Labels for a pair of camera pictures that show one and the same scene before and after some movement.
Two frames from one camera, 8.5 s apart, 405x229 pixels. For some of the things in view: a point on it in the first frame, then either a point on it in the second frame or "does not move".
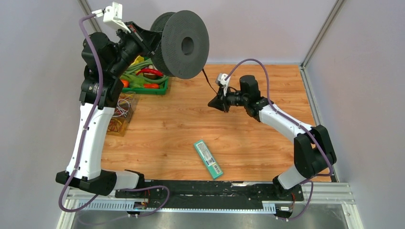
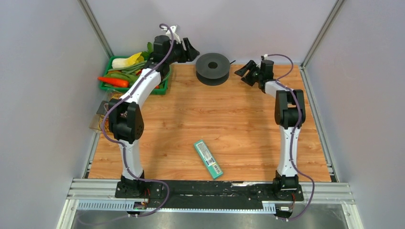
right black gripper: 219,102 → 250,65
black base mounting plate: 208,193 does not move
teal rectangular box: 212,166 does not move
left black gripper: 146,41 → 190,54
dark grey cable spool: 184,48 → 212,68
